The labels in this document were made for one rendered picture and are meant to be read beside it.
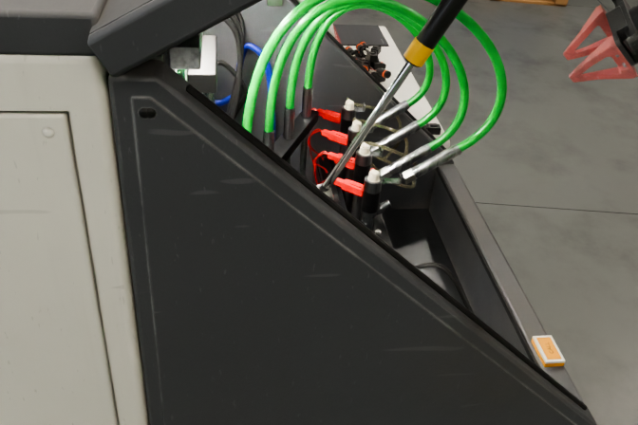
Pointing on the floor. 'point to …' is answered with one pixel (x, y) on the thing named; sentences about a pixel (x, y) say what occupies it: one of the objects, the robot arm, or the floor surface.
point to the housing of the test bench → (62, 200)
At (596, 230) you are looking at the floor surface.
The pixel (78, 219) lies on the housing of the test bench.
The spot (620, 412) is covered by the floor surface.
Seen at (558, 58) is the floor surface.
